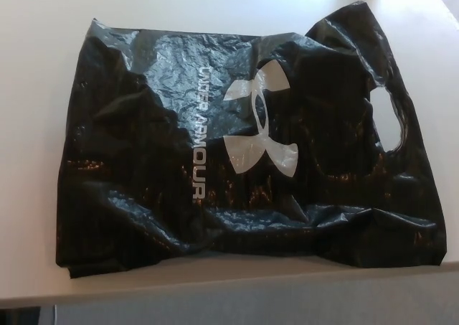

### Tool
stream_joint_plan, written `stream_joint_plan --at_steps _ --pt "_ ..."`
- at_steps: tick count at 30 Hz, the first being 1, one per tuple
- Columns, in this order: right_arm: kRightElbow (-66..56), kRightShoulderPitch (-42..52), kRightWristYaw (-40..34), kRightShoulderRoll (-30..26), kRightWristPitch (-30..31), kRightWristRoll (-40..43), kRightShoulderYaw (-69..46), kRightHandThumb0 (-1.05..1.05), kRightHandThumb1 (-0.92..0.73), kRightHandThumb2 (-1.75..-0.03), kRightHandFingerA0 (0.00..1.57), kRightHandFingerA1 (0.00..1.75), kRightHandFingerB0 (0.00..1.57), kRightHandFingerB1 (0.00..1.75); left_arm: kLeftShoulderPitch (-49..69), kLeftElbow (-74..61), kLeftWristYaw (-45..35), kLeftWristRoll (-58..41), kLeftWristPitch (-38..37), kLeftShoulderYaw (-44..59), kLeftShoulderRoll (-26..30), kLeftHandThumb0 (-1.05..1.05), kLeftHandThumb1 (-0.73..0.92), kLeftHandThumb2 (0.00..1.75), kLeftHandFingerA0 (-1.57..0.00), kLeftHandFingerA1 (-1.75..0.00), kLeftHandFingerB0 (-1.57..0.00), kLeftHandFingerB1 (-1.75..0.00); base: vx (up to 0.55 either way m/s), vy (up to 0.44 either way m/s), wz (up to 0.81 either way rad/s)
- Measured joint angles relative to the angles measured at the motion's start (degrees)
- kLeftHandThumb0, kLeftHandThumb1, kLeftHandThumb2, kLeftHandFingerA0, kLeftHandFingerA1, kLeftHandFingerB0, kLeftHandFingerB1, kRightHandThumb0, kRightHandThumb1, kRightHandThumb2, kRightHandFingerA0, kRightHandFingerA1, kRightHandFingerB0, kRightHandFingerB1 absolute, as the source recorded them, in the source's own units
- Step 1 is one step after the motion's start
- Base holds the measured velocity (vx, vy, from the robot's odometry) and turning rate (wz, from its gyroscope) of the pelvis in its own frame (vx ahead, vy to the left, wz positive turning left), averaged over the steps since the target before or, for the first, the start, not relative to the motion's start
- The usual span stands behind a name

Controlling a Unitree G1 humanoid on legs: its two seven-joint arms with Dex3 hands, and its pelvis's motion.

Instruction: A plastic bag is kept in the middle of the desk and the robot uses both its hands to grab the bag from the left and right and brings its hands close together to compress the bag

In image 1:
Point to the black Under Armour plastic bag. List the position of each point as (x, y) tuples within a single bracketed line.
[(150, 153)]

